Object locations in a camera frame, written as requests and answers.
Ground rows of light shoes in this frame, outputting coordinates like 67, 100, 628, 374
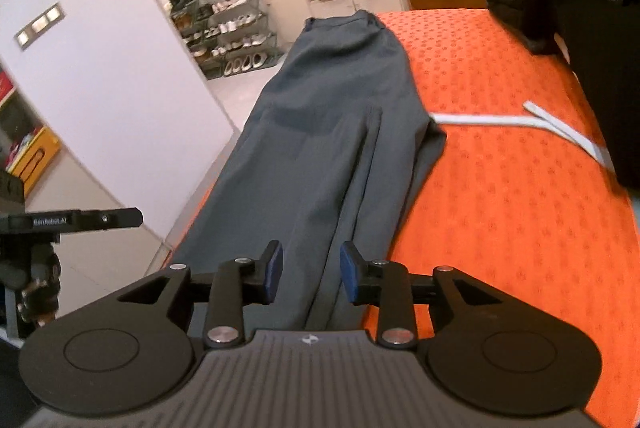
175, 0, 276, 79

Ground orange patterned mat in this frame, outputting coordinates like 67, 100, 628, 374
165, 8, 640, 428

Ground white fabric strap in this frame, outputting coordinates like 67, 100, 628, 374
430, 100, 617, 172

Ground silver wall switch panel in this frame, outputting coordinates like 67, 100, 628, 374
14, 3, 65, 50

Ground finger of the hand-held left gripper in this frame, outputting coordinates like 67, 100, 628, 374
82, 207, 145, 232

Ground yellow box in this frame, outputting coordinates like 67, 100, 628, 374
5, 125, 62, 197

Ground black crumpled garment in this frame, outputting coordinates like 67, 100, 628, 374
485, 0, 601, 57

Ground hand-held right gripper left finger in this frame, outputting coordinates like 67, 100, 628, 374
117, 239, 285, 349

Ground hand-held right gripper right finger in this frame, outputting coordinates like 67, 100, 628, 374
340, 241, 502, 349

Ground grey pants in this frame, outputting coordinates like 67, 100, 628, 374
172, 9, 447, 334

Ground large black folded garment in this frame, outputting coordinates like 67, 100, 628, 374
557, 0, 640, 189

